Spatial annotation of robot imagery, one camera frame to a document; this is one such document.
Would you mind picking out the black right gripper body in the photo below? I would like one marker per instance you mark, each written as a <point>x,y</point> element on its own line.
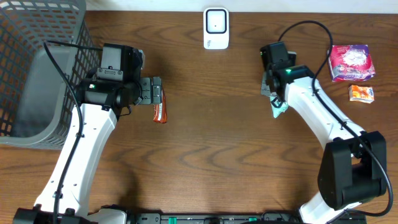
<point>265,88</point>

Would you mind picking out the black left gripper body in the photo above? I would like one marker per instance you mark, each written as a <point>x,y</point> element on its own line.
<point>155,90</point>

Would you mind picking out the mint green snack wrapper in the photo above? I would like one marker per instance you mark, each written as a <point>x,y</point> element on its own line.
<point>278,106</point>

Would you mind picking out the red snack bar wrapper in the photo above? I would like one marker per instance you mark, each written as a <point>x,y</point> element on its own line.
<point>160,111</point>

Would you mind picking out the purple sanitary pad pack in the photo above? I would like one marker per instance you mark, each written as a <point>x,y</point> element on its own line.
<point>350,63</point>

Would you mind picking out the orange juice carton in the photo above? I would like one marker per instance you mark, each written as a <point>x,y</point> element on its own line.
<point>364,94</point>

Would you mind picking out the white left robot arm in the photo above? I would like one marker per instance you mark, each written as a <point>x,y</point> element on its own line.
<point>99,100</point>

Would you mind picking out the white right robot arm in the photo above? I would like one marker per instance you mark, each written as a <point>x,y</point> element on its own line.
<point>353,173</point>

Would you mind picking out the white barcode scanner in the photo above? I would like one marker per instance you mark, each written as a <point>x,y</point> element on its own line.
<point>216,28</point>

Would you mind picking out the grey plastic mesh basket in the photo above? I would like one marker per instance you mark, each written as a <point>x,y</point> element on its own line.
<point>36,106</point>

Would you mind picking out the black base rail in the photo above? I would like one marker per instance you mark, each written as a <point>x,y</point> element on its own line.
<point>271,216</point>

